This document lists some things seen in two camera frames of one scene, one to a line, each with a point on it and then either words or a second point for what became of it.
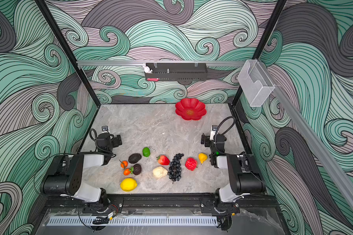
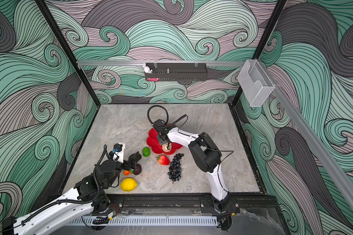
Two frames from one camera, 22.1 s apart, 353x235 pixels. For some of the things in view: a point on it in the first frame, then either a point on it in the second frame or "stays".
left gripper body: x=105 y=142 to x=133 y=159
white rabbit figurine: x=147 y=69 stays
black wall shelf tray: x=179 y=72 stays
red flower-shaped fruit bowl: x=190 y=108 to x=153 y=142
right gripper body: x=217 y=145 to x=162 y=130
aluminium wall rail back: x=94 y=63 stays
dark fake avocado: x=134 y=157 stays
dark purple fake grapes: x=175 y=169 stays
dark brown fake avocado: x=137 y=169 stays
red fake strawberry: x=163 y=160 stays
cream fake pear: x=159 y=172 to x=164 y=148
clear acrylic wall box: x=255 y=81 stays
